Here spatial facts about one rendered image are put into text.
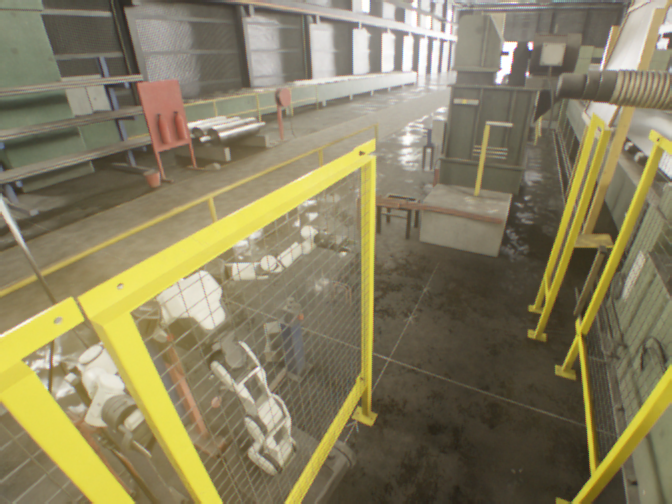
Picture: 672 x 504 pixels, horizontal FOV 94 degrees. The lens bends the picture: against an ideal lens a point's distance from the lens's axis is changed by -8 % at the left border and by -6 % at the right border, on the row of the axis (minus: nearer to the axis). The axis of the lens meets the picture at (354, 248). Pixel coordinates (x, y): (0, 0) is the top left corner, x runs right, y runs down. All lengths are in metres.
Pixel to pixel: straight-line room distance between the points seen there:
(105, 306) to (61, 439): 0.23
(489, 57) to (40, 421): 4.72
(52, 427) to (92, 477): 0.16
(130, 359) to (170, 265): 0.20
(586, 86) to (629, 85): 0.19
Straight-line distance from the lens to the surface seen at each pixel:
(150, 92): 7.93
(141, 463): 2.15
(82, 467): 0.84
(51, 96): 9.62
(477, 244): 4.43
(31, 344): 0.73
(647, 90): 2.24
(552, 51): 4.68
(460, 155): 4.89
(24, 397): 0.71
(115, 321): 0.72
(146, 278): 0.78
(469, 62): 4.80
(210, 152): 9.25
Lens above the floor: 2.19
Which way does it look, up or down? 30 degrees down
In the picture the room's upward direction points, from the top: 1 degrees counter-clockwise
